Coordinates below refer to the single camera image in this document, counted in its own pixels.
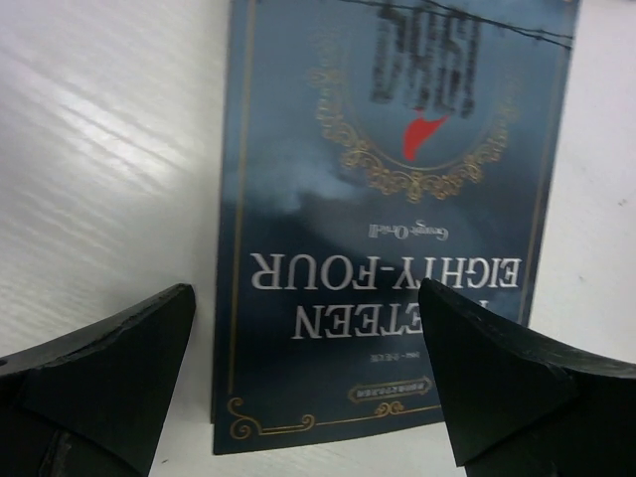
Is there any Nineteen Eighty Four blue book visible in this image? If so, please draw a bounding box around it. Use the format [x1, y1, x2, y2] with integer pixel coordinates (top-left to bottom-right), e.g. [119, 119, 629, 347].
[212, 1, 578, 455]

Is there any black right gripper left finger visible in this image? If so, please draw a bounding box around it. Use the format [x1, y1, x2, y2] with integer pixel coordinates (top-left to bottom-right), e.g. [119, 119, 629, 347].
[1, 283, 195, 476]

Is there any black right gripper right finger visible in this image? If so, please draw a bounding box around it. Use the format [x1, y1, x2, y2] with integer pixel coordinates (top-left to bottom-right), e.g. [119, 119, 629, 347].
[418, 279, 635, 476]

